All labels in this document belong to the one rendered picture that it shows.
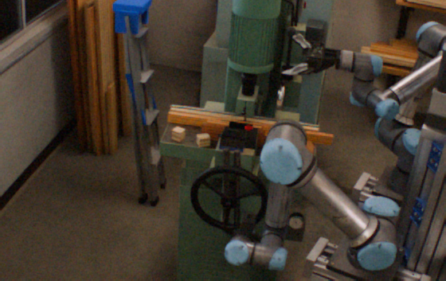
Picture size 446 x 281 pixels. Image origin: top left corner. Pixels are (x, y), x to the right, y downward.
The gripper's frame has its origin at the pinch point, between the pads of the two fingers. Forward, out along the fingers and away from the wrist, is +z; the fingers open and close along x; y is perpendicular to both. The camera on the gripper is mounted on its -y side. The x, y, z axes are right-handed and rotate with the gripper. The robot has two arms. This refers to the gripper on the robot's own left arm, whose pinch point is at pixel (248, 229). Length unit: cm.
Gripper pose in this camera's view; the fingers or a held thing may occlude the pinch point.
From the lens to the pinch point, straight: 228.1
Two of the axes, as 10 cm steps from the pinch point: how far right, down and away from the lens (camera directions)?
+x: 9.7, 1.9, -1.3
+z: 1.3, -0.1, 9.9
